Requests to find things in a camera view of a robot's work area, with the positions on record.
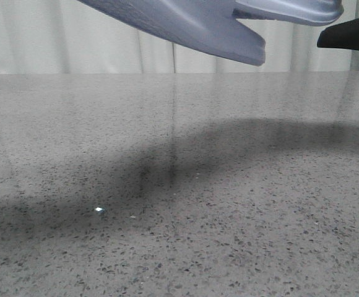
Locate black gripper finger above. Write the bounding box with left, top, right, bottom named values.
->
left=317, top=18, right=359, bottom=51

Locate light blue slipper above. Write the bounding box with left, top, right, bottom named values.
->
left=84, top=0, right=265, bottom=66
left=232, top=0, right=344, bottom=27

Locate grey-white curtain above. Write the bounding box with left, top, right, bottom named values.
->
left=0, top=1, right=359, bottom=74

